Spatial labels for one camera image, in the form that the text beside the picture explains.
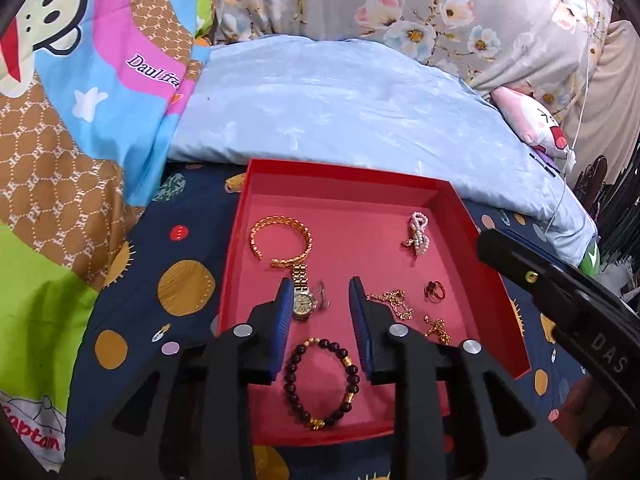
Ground gold link watch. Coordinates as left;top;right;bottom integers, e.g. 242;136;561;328
291;263;317;322

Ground small hoop earring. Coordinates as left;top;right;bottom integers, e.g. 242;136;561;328
317;281;331;311

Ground gold cuff bangle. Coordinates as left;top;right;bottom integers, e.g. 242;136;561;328
248;214;314;269

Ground red shallow tray box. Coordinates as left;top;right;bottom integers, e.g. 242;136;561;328
216;157;533;449

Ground dark beaded bracelet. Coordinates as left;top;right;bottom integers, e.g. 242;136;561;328
283;337;362;432

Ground gold clover chain necklace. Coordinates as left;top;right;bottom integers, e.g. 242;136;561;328
423;314;452;346

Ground white pearl bracelet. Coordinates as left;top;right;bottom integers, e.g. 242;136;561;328
400;211;431;257

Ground person's right hand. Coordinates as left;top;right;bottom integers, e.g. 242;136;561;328
553;376;639;479

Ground green cushion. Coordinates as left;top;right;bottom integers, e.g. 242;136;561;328
579;240;600;278

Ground navy planet print blanket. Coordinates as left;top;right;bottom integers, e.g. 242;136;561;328
64;159;601;480

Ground light blue pillow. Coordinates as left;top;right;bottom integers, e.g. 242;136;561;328
168;36;597;264

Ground pink cartoon small pillow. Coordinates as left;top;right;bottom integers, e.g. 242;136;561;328
490;87;572;159

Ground colourful monkey cartoon quilt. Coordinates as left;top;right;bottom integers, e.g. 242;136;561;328
1;0;215;472

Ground grey floral pillow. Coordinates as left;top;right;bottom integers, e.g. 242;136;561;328
215;0;613;111

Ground white cable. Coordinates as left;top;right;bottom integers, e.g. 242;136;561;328
544;0;594;233

